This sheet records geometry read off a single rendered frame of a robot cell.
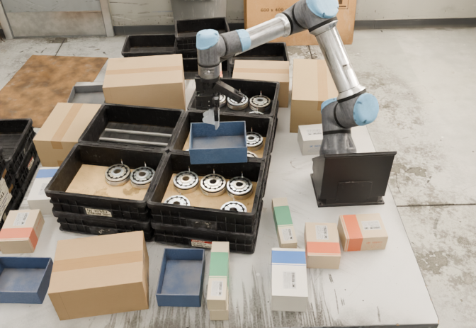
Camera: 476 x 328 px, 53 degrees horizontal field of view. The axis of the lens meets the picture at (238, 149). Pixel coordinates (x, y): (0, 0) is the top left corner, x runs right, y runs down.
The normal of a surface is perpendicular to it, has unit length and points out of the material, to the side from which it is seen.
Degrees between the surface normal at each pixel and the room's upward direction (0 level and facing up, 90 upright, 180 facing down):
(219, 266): 0
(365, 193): 90
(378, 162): 90
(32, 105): 0
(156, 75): 0
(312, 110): 90
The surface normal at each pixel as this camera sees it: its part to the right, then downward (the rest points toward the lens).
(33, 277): -0.02, -0.77
